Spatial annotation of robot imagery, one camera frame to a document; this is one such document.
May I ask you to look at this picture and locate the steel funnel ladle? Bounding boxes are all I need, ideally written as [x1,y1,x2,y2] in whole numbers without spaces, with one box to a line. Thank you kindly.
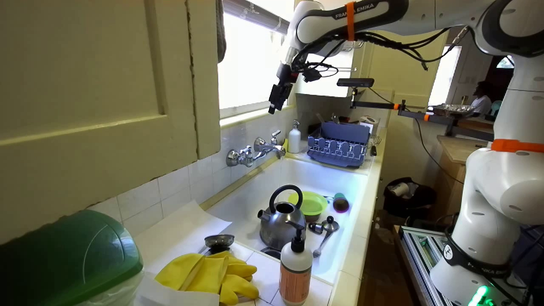
[310,216,341,258]

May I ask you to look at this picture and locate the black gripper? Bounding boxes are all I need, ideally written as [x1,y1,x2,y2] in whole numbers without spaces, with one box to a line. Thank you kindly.
[269,65,298,111]

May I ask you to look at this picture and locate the white kitchen sink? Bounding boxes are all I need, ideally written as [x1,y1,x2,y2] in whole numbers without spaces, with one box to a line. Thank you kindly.
[210,160,368,282]

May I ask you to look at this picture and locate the purple plastic cup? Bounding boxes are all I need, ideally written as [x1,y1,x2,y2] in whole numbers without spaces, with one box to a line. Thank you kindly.
[334,192,351,213]

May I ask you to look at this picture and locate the yellow rubber gloves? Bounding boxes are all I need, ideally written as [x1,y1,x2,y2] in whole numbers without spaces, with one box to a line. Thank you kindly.
[157,252,261,306]

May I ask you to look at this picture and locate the orange labelled soap bottle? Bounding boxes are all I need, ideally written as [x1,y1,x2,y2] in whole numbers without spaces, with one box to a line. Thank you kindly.
[280,223,314,306]

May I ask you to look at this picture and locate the round metal sink stopper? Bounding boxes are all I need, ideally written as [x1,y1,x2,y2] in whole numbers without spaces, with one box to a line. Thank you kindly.
[205,235,235,253]

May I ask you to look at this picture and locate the window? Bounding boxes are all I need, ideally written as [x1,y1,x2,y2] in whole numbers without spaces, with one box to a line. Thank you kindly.
[217,0,356,121]

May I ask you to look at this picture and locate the blue dish rack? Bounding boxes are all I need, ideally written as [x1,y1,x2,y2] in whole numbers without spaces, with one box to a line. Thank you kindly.
[308,121,371,168]

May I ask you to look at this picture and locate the chrome wall tap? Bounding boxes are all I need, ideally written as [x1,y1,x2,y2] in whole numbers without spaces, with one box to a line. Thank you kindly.
[227,131,286,167]

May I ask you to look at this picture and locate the cream wall cabinet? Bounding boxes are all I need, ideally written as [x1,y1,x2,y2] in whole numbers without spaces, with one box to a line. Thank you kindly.
[0,0,222,243]

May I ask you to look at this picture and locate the person in background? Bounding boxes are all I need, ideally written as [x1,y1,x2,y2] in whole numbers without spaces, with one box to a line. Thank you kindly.
[470,82,492,119]

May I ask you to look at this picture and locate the lime green plastic bowl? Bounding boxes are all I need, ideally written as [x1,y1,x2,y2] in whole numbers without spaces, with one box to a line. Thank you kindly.
[298,190,329,221]

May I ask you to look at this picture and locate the black trash bin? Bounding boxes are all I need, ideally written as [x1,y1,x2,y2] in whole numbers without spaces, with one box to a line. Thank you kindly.
[385,177,438,218]

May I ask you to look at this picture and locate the camera on tripod arm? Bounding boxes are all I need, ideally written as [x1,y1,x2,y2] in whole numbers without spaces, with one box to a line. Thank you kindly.
[337,78,433,122]

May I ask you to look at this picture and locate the white franka robot arm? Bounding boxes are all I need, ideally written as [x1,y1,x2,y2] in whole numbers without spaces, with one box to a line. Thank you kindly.
[269,0,544,306]

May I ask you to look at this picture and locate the stainless steel kettle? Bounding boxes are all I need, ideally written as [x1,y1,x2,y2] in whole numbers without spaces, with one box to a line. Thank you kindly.
[257,184,307,250]

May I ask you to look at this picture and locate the white bottle by tap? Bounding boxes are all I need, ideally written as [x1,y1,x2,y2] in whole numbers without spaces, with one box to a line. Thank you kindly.
[288,122,302,153]

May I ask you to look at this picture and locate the green plastic lid container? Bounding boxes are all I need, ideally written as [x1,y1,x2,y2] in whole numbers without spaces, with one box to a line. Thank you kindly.
[0,211,144,306]

